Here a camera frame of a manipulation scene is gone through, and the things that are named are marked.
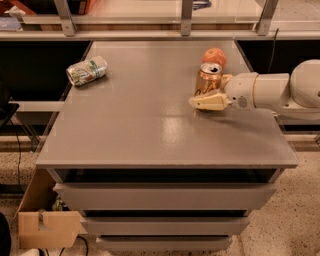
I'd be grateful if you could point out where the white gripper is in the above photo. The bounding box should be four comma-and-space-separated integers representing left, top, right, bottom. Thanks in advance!
189, 72, 258, 111

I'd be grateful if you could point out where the orange LaCroix can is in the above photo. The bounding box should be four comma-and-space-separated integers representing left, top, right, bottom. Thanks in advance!
194, 62, 222, 96

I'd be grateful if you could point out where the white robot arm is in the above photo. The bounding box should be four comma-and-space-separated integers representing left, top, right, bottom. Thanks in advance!
189, 59, 320, 120

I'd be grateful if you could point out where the crushed white green can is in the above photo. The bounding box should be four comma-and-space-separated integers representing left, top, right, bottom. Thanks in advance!
66, 56, 108, 86

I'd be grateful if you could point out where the orange fruit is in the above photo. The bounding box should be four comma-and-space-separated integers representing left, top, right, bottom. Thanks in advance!
202, 48, 227, 68

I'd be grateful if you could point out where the middle grey drawer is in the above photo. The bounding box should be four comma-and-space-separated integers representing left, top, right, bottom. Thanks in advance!
81, 217, 249, 236

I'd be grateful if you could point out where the grey drawer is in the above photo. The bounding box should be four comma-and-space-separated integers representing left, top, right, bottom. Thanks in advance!
81, 217, 249, 236
96, 236, 232, 251
54, 183, 276, 211

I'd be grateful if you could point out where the bottom grey drawer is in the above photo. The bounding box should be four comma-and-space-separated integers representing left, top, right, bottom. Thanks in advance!
96, 236, 232, 251

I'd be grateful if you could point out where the top grey drawer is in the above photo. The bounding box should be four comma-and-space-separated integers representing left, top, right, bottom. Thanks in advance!
54, 183, 276, 211

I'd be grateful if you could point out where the cardboard box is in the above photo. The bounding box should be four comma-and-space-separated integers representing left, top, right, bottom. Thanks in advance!
16, 169, 81, 249

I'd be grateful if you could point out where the black cable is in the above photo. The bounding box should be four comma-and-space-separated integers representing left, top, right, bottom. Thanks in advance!
266, 28, 280, 74

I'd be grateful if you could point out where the metal shelf frame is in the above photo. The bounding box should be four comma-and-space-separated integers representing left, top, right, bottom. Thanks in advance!
0, 0, 320, 41

